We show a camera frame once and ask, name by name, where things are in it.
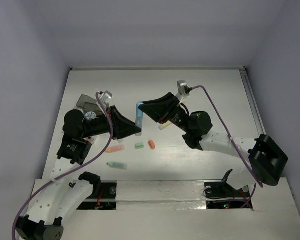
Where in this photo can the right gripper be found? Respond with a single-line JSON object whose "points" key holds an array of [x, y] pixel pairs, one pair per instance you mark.
{"points": [[161, 110]]}

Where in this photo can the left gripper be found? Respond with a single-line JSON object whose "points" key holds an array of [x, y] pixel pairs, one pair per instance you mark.
{"points": [[122, 125]]}

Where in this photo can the yellow pencil-shaped highlighter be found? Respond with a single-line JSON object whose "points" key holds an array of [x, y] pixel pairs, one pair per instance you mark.
{"points": [[165, 125]]}

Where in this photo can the blue pencil-shaped highlighter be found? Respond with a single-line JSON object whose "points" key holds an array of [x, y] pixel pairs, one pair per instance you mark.
{"points": [[139, 118]]}

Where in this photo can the blue cap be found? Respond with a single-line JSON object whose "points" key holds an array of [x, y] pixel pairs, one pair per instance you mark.
{"points": [[138, 105]]}

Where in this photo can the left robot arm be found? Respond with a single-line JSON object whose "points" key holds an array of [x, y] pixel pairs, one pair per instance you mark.
{"points": [[57, 202]]}

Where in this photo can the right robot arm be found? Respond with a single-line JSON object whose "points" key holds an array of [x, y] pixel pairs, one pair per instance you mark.
{"points": [[263, 160]]}

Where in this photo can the orange pencil-shaped highlighter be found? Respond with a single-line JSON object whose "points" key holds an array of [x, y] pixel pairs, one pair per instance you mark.
{"points": [[114, 149]]}

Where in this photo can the green cap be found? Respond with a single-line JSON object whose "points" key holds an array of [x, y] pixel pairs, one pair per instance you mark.
{"points": [[139, 145]]}

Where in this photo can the clear plastic bin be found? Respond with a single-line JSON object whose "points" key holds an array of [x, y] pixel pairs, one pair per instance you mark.
{"points": [[91, 139]]}

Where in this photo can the orange cap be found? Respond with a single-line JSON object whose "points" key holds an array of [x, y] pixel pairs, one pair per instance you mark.
{"points": [[151, 144]]}

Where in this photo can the green pencil-shaped highlighter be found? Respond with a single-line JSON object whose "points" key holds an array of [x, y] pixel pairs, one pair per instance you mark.
{"points": [[117, 165]]}

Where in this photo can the grey smoked plastic bin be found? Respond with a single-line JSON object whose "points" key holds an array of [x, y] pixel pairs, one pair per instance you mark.
{"points": [[87, 102]]}

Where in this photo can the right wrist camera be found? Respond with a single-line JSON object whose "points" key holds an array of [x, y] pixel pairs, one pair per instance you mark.
{"points": [[183, 89]]}

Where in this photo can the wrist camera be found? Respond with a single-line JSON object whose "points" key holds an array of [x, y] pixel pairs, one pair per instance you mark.
{"points": [[183, 89], [104, 97]]}

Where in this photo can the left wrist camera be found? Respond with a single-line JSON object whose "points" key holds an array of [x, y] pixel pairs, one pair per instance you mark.
{"points": [[104, 97]]}

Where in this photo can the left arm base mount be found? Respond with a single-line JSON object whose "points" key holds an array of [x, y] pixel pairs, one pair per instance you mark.
{"points": [[105, 200]]}

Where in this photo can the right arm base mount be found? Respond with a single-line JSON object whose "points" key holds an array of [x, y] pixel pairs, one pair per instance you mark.
{"points": [[220, 195]]}

